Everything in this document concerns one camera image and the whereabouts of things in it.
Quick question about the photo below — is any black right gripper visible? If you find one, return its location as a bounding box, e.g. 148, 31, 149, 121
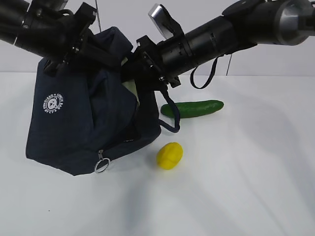
121, 35, 181, 103

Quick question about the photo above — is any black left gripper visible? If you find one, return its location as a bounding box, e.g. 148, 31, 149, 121
23, 1, 121, 74

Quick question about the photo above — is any green lidded food container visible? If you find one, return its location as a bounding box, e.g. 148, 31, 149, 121
121, 57, 140, 107

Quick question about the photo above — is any navy blue lunch bag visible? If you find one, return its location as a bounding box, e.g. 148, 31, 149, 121
25, 27, 182, 177

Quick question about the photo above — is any green cucumber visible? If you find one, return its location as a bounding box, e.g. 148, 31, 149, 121
160, 99, 224, 118

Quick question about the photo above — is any yellow lemon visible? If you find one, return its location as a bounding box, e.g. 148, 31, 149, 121
156, 142, 184, 170

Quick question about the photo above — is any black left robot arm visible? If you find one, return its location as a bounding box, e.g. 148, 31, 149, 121
0, 0, 121, 77

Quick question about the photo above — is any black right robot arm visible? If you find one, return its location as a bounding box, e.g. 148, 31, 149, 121
121, 0, 315, 92

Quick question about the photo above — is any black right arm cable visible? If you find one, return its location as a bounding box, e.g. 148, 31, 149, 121
189, 55, 220, 89

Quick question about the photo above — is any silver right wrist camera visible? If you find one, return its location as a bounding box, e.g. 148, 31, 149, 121
148, 3, 184, 40

